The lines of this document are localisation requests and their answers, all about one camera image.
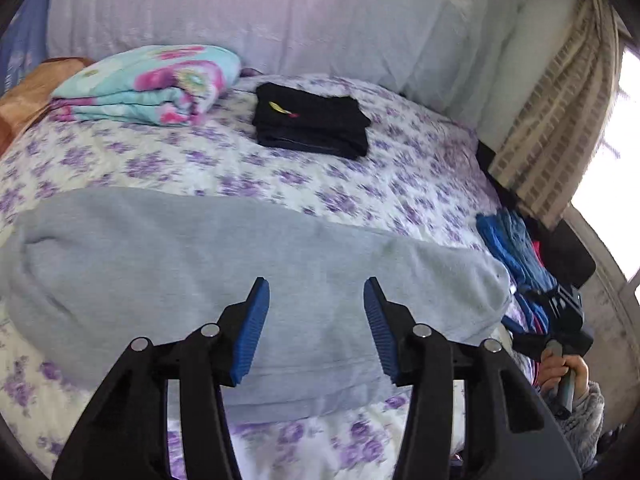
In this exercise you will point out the folded floral turquoise blanket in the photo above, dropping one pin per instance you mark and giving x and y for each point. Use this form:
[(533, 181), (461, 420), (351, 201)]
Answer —
[(155, 85)]

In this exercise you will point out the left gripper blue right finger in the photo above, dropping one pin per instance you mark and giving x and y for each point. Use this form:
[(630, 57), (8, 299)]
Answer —
[(472, 413)]

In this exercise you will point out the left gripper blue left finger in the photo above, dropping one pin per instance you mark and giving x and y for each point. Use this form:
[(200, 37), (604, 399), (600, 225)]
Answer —
[(123, 432)]

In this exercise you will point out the blue clothes pile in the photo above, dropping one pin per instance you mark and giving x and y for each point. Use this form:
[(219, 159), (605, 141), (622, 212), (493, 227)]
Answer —
[(505, 234)]

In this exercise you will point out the folded black pants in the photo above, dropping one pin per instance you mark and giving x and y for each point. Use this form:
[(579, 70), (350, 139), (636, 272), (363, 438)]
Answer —
[(300, 121)]

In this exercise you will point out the grey fleece pants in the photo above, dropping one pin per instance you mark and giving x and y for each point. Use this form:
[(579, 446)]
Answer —
[(85, 272)]

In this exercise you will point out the grey knitted sleeve forearm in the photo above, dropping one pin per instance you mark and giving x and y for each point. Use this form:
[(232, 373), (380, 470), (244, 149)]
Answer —
[(582, 429)]

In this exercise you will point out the beige checked curtain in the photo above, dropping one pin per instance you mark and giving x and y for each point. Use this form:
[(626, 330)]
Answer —
[(555, 135)]

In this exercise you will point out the brown orange pillow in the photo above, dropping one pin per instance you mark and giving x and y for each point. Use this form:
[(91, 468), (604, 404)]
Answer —
[(29, 101)]

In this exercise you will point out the person's right hand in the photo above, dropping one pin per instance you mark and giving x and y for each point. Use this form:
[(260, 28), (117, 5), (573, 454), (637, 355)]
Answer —
[(553, 368)]

